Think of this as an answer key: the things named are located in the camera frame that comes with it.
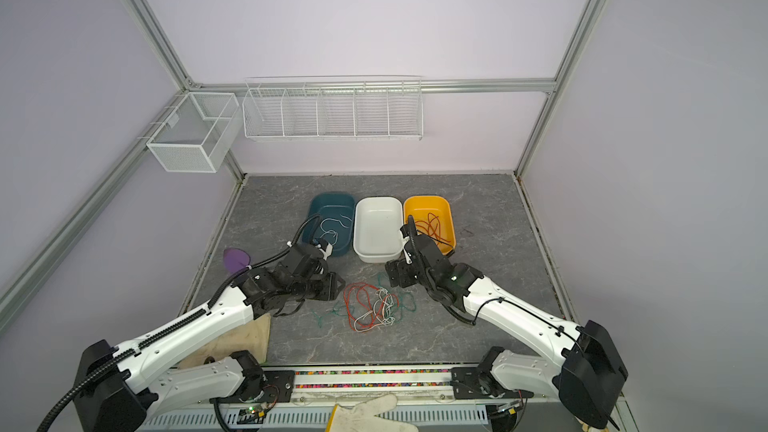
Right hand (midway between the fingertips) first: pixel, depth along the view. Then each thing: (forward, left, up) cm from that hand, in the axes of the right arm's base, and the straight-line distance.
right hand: (400, 264), depth 80 cm
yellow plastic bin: (+29, -7, -11) cm, 32 cm away
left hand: (-6, +17, -2) cm, 18 cm away
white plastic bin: (+23, +8, -13) cm, 28 cm away
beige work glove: (-15, +41, -13) cm, 45 cm away
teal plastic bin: (+25, +25, -12) cm, 37 cm away
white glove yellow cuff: (-33, +9, -14) cm, 37 cm away
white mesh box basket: (+48, +72, +8) cm, 87 cm away
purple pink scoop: (+9, +54, -14) cm, 57 cm away
